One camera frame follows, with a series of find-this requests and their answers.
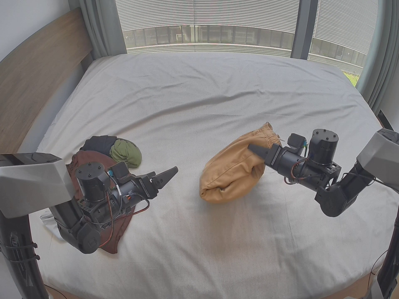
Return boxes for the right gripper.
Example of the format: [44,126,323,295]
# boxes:
[248,143,297,177]

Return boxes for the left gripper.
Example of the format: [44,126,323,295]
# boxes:
[118,166,179,208]

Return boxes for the tan shorts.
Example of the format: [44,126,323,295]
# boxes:
[199,122,283,204]

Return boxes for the bed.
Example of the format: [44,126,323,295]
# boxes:
[0,6,399,299]

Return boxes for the green garment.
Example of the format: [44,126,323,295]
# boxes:
[111,138,143,169]

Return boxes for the brown garment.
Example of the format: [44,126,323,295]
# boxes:
[65,151,135,255]

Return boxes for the black garment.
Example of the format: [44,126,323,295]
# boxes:
[79,135,118,157]

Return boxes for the white garment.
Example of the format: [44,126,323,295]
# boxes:
[40,212,63,243]

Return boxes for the window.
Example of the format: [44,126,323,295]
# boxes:
[111,0,381,86]

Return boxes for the grey-green curtain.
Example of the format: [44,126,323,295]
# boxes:
[65,0,128,59]
[355,0,399,113]

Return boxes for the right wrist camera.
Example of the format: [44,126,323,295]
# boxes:
[287,133,308,151]

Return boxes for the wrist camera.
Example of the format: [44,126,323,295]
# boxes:
[287,133,308,151]
[109,162,132,182]

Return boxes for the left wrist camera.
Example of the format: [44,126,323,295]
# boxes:
[109,162,132,182]

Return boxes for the black cable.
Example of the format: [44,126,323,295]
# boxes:
[44,284,74,297]
[370,250,389,275]

